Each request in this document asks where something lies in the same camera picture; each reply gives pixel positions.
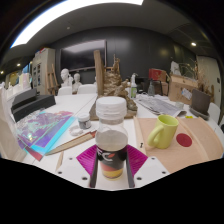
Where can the newspaper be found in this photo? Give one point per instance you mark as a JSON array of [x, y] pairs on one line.
[[156, 105]]

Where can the black flat case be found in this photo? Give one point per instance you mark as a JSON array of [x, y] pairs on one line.
[[23, 97], [31, 107]]

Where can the ceiling spotlight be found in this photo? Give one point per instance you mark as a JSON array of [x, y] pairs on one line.
[[193, 43]]

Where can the glass pitcher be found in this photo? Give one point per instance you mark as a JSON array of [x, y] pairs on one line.
[[151, 88]]

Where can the wooden easel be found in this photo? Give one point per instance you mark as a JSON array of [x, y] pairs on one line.
[[115, 61], [51, 80]]

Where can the beige shelf cabinet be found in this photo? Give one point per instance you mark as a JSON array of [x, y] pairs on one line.
[[41, 70]]

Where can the small white cup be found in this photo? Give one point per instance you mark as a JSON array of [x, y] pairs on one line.
[[179, 104]]

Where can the grey plant saucer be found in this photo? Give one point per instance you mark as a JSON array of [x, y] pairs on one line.
[[196, 115]]

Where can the flat round red coaster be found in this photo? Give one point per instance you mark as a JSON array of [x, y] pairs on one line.
[[184, 140]]

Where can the small yellow tag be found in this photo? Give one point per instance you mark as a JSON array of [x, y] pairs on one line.
[[189, 117]]

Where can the cardboard box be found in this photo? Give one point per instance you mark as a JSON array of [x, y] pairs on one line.
[[178, 88]]

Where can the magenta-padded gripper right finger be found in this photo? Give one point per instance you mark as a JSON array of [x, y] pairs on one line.
[[136, 160]]

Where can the colourful iridescent sheet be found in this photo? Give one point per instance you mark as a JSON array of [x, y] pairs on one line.
[[43, 128]]

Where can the white plastic bag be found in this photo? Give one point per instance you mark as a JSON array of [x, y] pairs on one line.
[[175, 68]]

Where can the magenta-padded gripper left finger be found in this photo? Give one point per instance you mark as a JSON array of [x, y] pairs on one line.
[[85, 160]]

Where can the red box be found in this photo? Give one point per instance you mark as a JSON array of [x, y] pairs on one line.
[[156, 74]]

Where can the yellow-green mug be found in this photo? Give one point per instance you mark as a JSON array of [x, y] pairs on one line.
[[165, 133]]

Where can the small paint jar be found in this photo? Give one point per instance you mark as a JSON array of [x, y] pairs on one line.
[[84, 121]]

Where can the clear drink bottle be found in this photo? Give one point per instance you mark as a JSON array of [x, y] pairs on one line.
[[111, 140]]

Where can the white spray bottle, green label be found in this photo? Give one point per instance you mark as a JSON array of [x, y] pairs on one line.
[[133, 87]]

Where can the black wall screen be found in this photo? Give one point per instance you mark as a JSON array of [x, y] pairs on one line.
[[83, 55]]

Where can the ceiling strip light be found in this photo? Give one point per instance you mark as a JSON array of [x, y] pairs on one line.
[[66, 13]]

